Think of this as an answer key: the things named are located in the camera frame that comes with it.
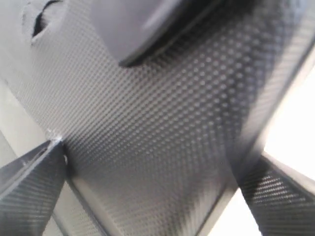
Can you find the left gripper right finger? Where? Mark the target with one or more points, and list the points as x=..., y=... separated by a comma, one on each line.
x=281, y=200

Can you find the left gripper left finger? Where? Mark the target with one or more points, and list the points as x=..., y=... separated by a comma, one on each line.
x=29, y=190

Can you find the black plastic carrying case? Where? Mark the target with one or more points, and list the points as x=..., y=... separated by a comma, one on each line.
x=157, y=103

